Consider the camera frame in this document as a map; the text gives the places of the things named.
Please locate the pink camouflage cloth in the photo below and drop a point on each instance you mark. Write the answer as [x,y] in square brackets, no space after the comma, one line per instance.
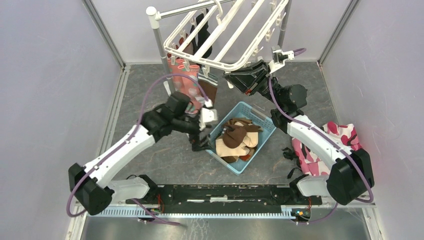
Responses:
[317,148]

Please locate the brown tan striped sock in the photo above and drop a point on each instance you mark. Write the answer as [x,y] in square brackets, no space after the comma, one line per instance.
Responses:
[246,149]
[250,127]

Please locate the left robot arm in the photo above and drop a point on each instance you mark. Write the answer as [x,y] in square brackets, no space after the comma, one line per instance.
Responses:
[92,184]

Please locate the salmon pink sock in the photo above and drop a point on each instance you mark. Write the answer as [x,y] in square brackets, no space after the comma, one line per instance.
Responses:
[191,88]
[174,69]

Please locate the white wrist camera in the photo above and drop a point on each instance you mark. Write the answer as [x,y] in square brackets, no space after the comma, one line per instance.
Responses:
[279,58]
[207,115]

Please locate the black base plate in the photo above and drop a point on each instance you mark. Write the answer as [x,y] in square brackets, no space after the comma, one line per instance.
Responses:
[225,198]

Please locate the light blue plastic basket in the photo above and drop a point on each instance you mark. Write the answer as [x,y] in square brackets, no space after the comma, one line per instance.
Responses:
[242,109]

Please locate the white sock drying rack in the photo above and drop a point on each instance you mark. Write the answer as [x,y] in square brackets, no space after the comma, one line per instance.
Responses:
[236,34]

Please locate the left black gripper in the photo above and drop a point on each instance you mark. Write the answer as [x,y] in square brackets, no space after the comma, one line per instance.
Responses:
[197,144]

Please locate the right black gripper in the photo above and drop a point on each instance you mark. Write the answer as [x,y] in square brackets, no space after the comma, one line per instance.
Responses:
[251,80]

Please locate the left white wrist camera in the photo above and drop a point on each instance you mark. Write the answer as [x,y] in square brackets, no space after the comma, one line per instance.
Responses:
[207,115]

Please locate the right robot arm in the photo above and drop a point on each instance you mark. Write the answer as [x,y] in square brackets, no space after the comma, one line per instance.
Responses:
[351,175]

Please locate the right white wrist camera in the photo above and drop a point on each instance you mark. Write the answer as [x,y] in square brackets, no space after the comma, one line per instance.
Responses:
[279,58]

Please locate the black sock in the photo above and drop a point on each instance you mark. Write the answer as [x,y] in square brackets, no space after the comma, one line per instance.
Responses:
[202,35]

